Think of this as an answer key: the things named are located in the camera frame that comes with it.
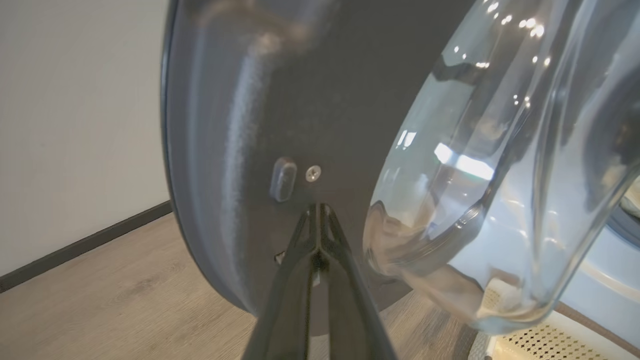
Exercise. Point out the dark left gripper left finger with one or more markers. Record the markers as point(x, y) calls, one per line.
point(287, 310)

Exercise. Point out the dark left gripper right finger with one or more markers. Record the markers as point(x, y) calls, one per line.
point(350, 320)

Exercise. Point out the grey washing machine door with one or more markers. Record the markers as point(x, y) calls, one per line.
point(350, 100)

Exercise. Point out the white perforated laundry basket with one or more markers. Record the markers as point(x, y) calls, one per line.
point(550, 345)

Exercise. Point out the white washing machine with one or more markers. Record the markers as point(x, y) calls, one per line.
point(615, 280)

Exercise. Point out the dark cabinet plinth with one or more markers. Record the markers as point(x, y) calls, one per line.
point(75, 247)

